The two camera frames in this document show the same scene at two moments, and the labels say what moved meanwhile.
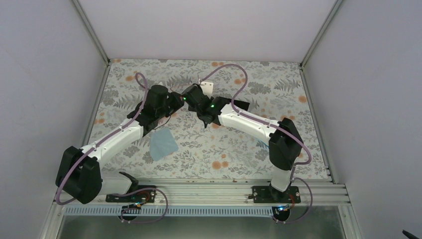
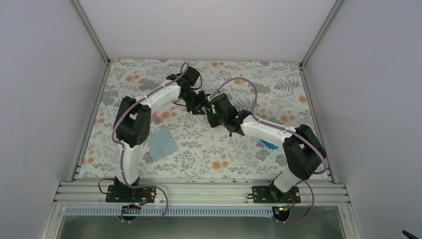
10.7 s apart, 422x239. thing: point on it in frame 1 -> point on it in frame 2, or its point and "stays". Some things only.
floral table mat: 275,88 stays
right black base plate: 267,194 stays
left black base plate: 144,196 stays
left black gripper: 177,101 -> 203,101
